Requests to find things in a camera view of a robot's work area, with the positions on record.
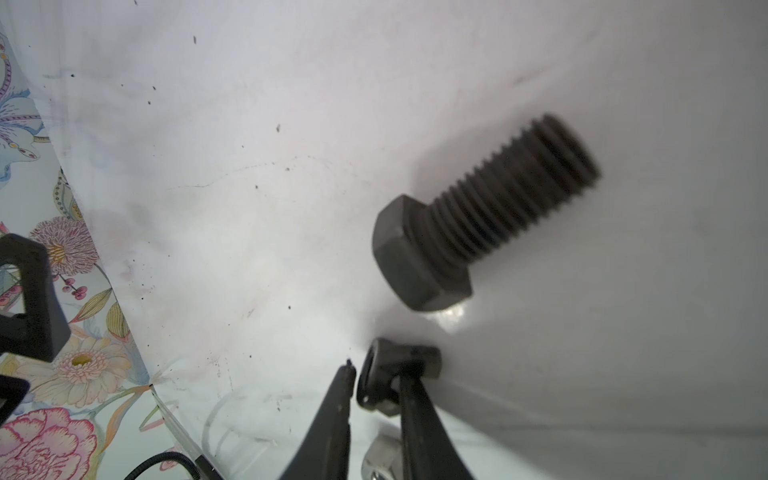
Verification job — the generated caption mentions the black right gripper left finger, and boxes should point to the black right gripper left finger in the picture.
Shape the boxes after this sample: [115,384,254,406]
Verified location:
[280,360,357,480]

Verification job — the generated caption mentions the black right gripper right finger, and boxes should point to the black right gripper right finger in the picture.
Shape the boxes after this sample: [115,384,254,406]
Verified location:
[399,375,473,480]

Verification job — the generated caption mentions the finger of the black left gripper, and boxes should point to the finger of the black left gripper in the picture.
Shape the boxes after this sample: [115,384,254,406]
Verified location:
[1,234,71,362]

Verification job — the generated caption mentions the silver hex nut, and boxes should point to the silver hex nut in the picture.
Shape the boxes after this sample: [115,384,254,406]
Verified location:
[361,435,404,480]

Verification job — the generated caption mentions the black hex bolt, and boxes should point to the black hex bolt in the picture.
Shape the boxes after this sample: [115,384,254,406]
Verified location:
[372,113,602,312]

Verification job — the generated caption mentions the aluminium corner post left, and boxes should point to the aluminium corner post left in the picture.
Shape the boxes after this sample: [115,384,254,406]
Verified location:
[149,385,223,480]

